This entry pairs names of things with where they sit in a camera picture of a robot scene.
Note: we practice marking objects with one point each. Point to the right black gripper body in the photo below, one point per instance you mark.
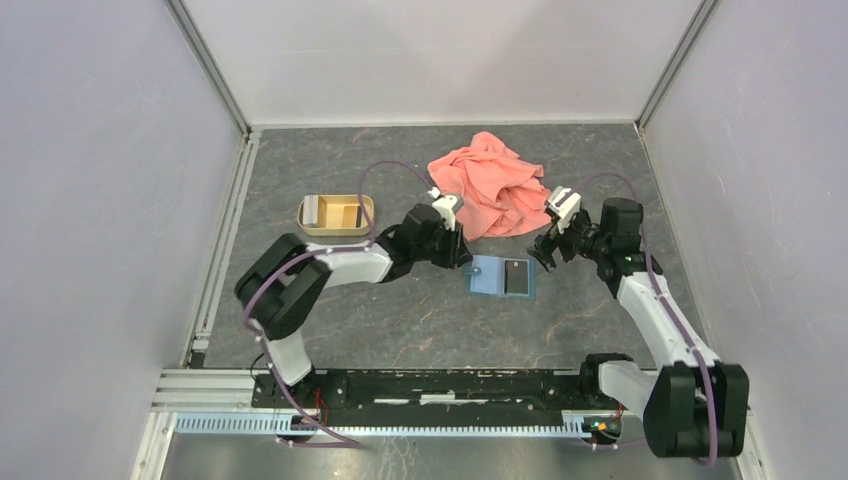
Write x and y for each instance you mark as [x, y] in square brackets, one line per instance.
[579, 237]

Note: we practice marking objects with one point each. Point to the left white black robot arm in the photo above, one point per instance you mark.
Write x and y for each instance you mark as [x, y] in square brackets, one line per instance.
[278, 292]

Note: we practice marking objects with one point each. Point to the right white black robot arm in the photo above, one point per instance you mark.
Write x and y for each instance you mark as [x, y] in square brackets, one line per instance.
[695, 405]

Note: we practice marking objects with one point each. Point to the white slotted cable duct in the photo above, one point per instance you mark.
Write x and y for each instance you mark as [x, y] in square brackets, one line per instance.
[291, 425]

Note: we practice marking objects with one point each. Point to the grey card stack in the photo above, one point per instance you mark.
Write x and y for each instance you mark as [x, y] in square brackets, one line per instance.
[310, 211]

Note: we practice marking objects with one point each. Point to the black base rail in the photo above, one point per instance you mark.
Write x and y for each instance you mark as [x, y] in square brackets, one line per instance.
[431, 398]

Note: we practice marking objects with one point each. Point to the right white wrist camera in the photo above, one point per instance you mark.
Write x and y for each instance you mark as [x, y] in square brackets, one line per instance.
[561, 205]

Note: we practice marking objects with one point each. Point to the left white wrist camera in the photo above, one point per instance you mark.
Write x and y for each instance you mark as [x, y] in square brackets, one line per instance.
[447, 205]

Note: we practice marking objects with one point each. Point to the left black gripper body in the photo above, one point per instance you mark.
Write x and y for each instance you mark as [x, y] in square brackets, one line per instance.
[444, 248]

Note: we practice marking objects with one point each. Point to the blue card holder wallet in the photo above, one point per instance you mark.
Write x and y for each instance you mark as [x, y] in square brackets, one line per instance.
[485, 276]

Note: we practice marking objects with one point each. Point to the beige oval tray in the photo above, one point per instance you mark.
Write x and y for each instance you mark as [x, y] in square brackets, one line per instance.
[338, 216]

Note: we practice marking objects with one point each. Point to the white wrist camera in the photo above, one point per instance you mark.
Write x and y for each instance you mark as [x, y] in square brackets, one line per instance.
[447, 205]
[561, 205]

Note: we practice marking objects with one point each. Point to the pink crumpled cloth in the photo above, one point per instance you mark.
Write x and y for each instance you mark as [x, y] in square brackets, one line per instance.
[502, 194]

